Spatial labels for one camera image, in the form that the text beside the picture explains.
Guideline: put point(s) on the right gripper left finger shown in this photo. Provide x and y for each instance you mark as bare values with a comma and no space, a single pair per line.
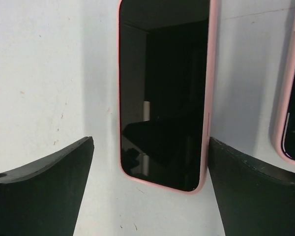
43,197

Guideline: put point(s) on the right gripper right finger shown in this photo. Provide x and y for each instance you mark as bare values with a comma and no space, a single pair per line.
254,198

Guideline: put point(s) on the pink case phone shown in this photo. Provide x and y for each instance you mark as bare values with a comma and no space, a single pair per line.
283,136

